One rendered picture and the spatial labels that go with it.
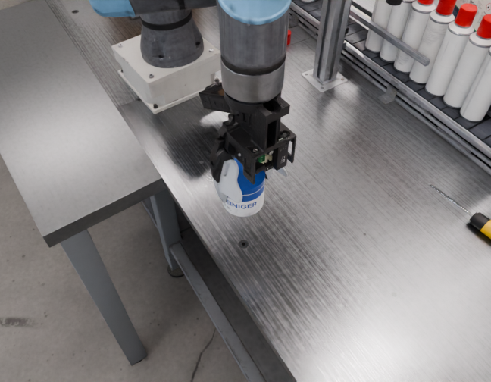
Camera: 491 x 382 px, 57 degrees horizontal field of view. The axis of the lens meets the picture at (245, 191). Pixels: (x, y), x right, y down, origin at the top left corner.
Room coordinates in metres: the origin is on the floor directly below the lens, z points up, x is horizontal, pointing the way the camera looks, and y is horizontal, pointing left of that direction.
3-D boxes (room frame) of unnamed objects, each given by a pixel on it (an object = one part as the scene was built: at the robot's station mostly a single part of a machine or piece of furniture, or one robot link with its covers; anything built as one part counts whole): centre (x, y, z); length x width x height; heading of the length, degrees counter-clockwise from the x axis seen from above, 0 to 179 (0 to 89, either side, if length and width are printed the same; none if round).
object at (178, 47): (0.96, 0.18, 0.97); 0.15 x 0.15 x 0.10
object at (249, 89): (0.45, -0.01, 1.22); 0.08 x 0.08 x 0.05
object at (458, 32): (0.85, -0.45, 0.98); 0.05 x 0.05 x 0.20
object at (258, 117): (0.44, -0.01, 1.14); 0.09 x 0.08 x 0.12; 36
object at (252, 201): (0.47, 0.00, 0.98); 0.07 x 0.07 x 0.07
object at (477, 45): (0.81, -0.48, 0.98); 0.05 x 0.05 x 0.20
